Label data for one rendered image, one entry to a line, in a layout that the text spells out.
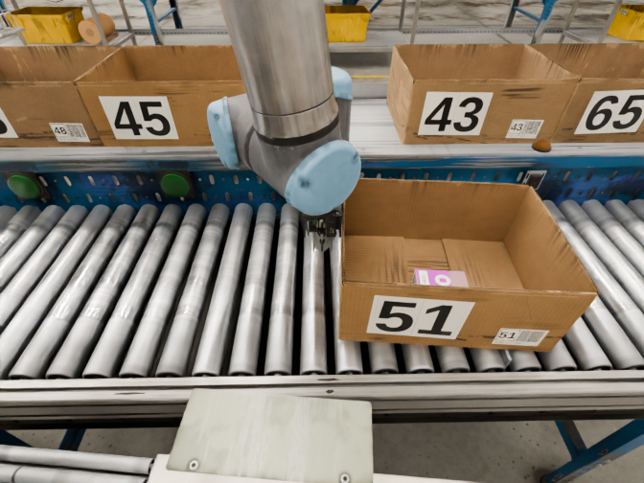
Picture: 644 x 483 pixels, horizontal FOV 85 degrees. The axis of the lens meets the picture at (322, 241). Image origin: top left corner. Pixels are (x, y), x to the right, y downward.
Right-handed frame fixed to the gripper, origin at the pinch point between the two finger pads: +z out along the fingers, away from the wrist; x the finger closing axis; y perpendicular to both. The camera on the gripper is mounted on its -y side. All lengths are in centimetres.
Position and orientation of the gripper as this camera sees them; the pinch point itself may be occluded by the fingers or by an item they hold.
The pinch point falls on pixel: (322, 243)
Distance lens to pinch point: 77.9
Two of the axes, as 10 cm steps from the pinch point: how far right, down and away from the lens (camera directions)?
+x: 10.0, -0.1, 0.1
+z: 0.0, 7.3, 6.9
